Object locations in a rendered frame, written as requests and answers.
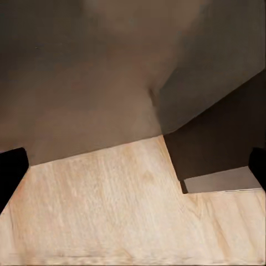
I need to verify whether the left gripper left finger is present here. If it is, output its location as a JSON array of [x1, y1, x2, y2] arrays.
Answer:
[[0, 147, 29, 214]]

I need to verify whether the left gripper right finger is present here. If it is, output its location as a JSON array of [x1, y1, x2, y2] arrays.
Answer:
[[248, 147, 266, 192]]

